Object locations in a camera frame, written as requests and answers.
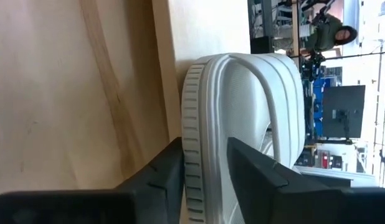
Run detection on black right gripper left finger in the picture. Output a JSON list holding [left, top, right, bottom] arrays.
[[0, 137, 185, 224]]

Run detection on black monitor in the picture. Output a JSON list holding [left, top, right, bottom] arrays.
[[321, 85, 367, 146]]

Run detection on person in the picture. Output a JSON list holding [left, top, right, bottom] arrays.
[[300, 14, 359, 58]]

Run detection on black box cabinet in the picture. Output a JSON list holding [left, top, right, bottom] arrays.
[[250, 35, 275, 55]]

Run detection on grey rubber slide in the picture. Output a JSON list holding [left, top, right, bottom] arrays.
[[181, 52, 307, 224]]

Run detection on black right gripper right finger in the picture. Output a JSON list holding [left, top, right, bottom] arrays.
[[226, 137, 385, 224]]

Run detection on black counter white top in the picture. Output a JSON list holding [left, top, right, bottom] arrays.
[[297, 166, 378, 188]]

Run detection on wooden top desk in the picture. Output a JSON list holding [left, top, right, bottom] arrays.
[[247, 0, 302, 68]]

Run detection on blue storage bins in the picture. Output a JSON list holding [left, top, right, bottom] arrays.
[[310, 76, 325, 138]]

